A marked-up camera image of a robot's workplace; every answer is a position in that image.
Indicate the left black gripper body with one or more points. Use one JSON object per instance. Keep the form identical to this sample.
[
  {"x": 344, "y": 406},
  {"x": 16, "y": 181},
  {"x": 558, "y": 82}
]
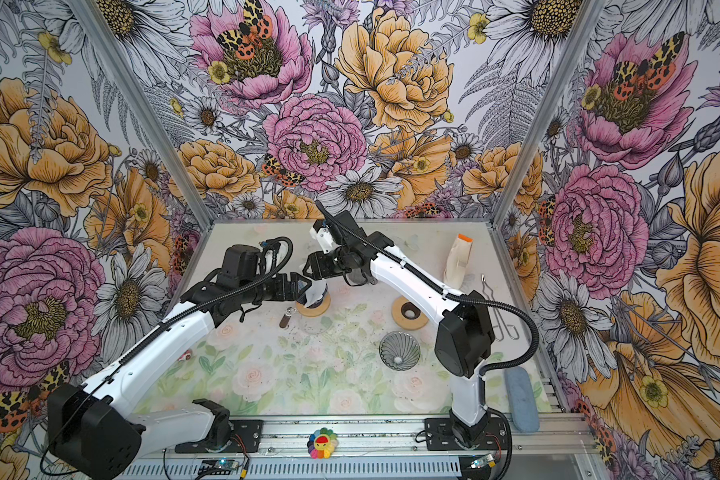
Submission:
[{"x": 268, "y": 288}]

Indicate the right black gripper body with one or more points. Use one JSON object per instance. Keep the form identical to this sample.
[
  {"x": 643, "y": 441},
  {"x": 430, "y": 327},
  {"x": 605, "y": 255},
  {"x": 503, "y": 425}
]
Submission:
[{"x": 333, "y": 262}]

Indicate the clear glass carafe wooden handle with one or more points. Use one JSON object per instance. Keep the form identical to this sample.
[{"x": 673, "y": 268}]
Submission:
[{"x": 293, "y": 318}]

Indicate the grey glass dripper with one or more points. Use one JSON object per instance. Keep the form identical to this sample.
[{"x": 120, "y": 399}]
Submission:
[{"x": 399, "y": 351}]

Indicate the white paper coffee filter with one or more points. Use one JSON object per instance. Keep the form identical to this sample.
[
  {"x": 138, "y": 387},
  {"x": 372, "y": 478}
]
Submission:
[{"x": 315, "y": 293}]

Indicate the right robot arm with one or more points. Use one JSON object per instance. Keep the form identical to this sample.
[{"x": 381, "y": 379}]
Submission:
[{"x": 464, "y": 333}]

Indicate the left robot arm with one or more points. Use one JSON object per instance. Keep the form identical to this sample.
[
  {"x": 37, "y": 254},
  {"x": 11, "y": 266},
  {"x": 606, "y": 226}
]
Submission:
[{"x": 92, "y": 427}]

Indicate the orange white coffee bag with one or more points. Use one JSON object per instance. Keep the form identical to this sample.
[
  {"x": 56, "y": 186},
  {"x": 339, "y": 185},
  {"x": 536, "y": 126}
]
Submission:
[{"x": 457, "y": 261}]

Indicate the small pink toy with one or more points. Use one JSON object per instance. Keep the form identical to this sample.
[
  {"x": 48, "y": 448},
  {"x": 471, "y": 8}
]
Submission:
[{"x": 184, "y": 356}]

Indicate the colourful flower toy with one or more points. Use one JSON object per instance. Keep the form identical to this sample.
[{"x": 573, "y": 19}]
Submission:
[{"x": 322, "y": 443}]

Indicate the green circuit board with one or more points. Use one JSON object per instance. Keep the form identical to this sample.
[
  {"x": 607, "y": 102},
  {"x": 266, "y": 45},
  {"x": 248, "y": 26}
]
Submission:
[{"x": 222, "y": 466}]

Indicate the blue grey oval stone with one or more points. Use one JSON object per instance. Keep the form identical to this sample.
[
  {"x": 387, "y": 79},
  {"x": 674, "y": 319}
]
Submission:
[{"x": 521, "y": 399}]

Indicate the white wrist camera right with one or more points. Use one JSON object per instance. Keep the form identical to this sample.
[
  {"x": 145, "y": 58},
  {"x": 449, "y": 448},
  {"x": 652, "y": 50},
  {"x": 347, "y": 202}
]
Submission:
[{"x": 323, "y": 236}]

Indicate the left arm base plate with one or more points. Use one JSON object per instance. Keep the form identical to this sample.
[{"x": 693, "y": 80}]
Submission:
[{"x": 238, "y": 436}]

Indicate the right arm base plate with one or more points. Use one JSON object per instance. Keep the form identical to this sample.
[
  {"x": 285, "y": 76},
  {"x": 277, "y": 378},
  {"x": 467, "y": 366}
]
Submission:
[{"x": 442, "y": 434}]

